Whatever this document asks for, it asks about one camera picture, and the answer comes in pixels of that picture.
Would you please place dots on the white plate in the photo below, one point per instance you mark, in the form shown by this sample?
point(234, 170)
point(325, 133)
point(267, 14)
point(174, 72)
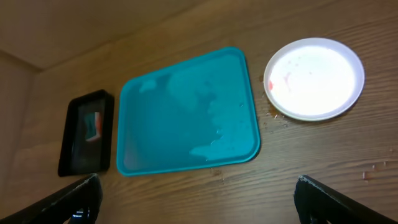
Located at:
point(314, 79)

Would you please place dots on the black water tray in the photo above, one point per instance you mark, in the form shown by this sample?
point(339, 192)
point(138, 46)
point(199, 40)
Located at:
point(78, 156)

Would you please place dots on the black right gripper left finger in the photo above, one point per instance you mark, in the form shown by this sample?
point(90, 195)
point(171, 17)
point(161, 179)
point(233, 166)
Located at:
point(78, 202)

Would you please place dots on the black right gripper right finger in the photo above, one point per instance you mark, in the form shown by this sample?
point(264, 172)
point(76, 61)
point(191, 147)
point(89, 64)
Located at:
point(317, 203)

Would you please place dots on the teal plastic tray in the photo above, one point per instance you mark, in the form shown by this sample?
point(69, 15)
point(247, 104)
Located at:
point(196, 114)

